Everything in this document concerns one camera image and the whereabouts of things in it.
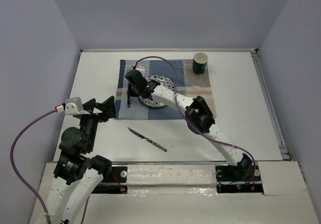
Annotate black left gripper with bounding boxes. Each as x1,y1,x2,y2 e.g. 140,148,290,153
80,94,117,151

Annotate steel fork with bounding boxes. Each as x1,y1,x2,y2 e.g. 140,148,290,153
126,67,133,108

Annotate blue floral plate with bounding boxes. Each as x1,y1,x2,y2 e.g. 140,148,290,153
138,75,175,108

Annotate steel table knife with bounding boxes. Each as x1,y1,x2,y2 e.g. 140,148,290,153
128,127,168,152

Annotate blue beige plaid cloth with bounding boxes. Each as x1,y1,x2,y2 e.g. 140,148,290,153
115,59,217,120

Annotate dark green mug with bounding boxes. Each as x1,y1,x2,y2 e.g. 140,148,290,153
192,53,208,74

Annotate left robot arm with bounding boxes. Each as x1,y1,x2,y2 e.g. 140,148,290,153
36,96,116,223

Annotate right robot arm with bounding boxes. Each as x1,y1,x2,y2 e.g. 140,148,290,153
125,69,255,180

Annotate white front cover panel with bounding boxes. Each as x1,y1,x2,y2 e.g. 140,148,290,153
126,164,216,186

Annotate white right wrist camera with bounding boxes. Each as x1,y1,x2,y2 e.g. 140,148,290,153
133,64,145,77

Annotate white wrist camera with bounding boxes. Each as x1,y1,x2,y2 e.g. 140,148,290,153
55,97,90,116
133,64,145,77

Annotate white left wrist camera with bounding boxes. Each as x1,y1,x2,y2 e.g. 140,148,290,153
55,97,90,116

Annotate white table edge rail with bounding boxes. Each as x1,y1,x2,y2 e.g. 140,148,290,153
80,48,256,53

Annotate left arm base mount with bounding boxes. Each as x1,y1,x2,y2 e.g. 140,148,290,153
91,166,128,194

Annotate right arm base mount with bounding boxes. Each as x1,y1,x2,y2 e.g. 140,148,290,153
215,165,264,194

